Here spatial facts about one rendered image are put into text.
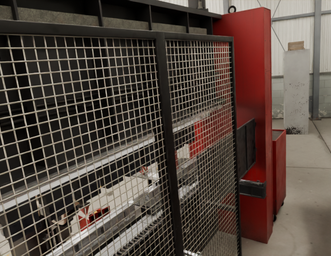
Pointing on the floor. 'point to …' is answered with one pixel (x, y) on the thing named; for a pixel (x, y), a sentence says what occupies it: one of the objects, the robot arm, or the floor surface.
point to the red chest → (278, 169)
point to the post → (170, 156)
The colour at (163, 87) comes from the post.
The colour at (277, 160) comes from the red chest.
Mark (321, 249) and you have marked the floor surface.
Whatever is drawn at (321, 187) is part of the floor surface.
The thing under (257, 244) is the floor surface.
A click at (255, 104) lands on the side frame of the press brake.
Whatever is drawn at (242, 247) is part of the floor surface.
